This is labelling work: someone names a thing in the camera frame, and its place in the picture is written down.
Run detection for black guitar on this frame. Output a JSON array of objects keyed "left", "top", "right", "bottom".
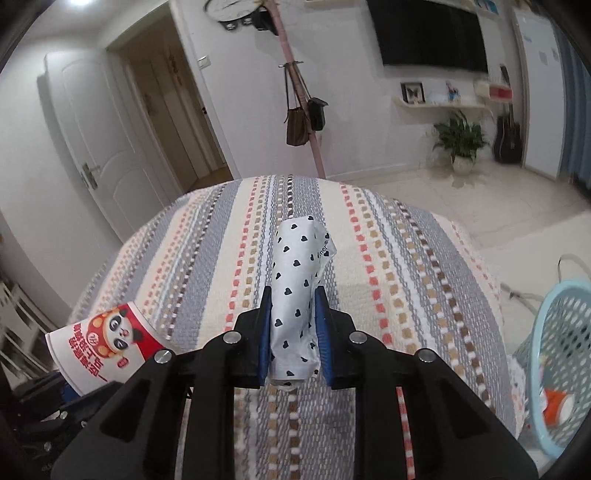
[{"left": 493, "top": 65, "right": 522, "bottom": 163}]

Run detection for tall white cabinet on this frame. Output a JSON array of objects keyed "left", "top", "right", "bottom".
[{"left": 510, "top": 7, "right": 573, "bottom": 181}]

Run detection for white heart-print packet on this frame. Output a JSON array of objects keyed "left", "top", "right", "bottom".
[{"left": 269, "top": 215, "right": 338, "bottom": 391}]

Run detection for white cable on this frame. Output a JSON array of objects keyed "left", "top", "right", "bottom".
[{"left": 503, "top": 255, "right": 575, "bottom": 305}]

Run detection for orange and white packet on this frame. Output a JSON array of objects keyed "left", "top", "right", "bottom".
[{"left": 540, "top": 388, "right": 575, "bottom": 428}]

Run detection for long white wall shelf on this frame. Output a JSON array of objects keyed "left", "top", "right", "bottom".
[{"left": 393, "top": 96, "right": 492, "bottom": 112}]

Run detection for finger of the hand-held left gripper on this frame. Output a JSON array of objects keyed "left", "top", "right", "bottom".
[{"left": 58, "top": 381, "right": 126, "bottom": 433}]

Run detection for light blue perforated basket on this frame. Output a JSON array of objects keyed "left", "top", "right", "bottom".
[{"left": 512, "top": 277, "right": 591, "bottom": 462}]

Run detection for brown handbag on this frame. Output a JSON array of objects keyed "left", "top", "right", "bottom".
[{"left": 285, "top": 69, "right": 309, "bottom": 147}]

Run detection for wall-mounted black television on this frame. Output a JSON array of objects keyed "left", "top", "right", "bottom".
[{"left": 367, "top": 0, "right": 489, "bottom": 73}]

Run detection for red and white wall box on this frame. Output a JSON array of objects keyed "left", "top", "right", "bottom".
[{"left": 475, "top": 80, "right": 514, "bottom": 101}]

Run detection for round wall clock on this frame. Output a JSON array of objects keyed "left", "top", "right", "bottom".
[{"left": 204, "top": 0, "right": 259, "bottom": 31}]

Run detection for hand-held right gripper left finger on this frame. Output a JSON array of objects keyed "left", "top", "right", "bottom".
[{"left": 51, "top": 286, "right": 273, "bottom": 480}]

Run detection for black shoulder bag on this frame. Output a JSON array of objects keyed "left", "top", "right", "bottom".
[{"left": 307, "top": 97, "right": 328, "bottom": 131}]

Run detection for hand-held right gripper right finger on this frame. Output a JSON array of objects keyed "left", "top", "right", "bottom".
[{"left": 314, "top": 285, "right": 539, "bottom": 480}]

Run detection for white panel door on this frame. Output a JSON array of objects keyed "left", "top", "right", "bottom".
[{"left": 44, "top": 46, "right": 183, "bottom": 241}]

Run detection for red panda-print paper cup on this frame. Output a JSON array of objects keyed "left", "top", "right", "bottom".
[{"left": 45, "top": 301, "right": 169, "bottom": 397}]

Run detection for potted green plant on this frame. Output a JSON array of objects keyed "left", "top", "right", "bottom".
[{"left": 429, "top": 111, "right": 490, "bottom": 174}]

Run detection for white door frame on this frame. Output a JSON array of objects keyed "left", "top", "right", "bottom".
[{"left": 105, "top": 16, "right": 234, "bottom": 197}]

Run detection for white slatted chair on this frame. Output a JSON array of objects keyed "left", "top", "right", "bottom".
[{"left": 0, "top": 281, "right": 42, "bottom": 384}]

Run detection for blue and cream curtains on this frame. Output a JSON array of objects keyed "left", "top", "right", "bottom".
[{"left": 554, "top": 28, "right": 591, "bottom": 204}]

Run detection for pink coat rack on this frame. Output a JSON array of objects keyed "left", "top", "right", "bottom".
[{"left": 256, "top": 0, "right": 326, "bottom": 180}]

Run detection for striped woven blanket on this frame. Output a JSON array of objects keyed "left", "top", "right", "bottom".
[{"left": 67, "top": 174, "right": 529, "bottom": 480}]

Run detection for white and blue wall shelf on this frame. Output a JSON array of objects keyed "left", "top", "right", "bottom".
[{"left": 462, "top": 0, "right": 502, "bottom": 17}]

